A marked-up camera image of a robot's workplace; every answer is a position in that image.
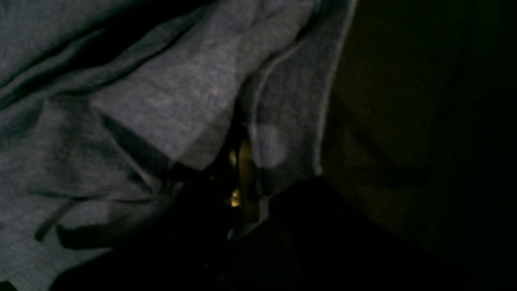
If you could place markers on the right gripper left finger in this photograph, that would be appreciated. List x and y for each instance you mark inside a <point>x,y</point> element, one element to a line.
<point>225,170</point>

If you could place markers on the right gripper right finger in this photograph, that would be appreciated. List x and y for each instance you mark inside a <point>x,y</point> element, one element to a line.
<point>255,207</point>

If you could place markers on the light blue t-shirt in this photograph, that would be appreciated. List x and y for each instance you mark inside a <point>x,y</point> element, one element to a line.
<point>111,108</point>

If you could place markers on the black table cloth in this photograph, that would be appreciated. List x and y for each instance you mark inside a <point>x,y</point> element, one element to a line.
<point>421,135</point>

